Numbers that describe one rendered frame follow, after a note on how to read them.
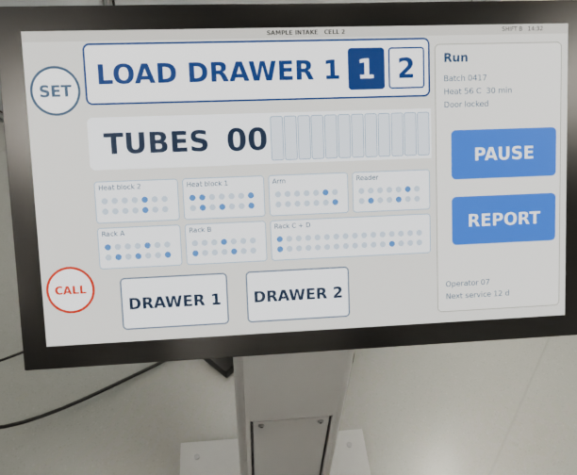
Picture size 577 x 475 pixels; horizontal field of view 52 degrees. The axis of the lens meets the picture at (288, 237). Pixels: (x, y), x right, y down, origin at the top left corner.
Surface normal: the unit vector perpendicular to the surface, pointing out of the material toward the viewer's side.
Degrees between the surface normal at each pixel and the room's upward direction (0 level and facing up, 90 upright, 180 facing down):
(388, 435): 0
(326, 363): 90
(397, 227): 50
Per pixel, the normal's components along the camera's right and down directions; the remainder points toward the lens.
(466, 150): 0.09, 0.10
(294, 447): 0.10, 0.72
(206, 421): 0.04, -0.69
